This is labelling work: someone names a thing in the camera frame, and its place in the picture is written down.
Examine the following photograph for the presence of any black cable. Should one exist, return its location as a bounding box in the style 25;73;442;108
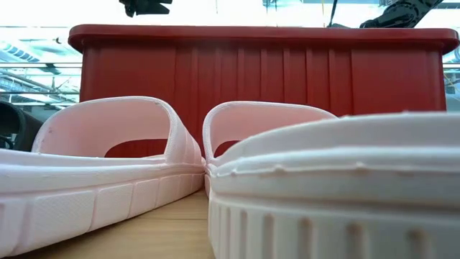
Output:
326;0;357;29

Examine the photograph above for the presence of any red plastic bin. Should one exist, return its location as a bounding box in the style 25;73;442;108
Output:
68;24;460;158

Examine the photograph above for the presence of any black curved object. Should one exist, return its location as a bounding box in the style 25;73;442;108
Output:
0;100;45;153

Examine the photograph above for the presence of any pink foam slide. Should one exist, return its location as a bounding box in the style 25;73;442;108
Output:
202;101;460;259
0;96;206;258

